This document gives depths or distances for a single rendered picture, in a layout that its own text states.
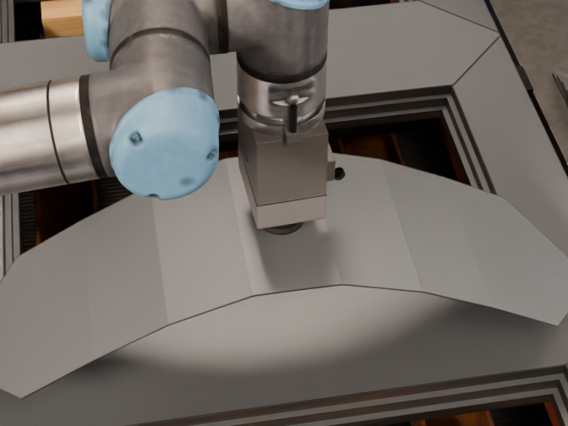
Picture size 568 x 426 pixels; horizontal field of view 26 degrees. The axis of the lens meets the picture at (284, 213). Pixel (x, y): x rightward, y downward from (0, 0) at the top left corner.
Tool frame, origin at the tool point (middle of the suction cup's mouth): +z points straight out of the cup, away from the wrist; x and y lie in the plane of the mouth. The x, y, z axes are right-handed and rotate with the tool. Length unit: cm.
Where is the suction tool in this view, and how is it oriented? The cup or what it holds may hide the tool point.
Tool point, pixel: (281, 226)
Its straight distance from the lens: 116.4
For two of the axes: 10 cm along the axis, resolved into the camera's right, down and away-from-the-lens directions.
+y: -2.2, -7.0, 6.8
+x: -9.7, 1.6, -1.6
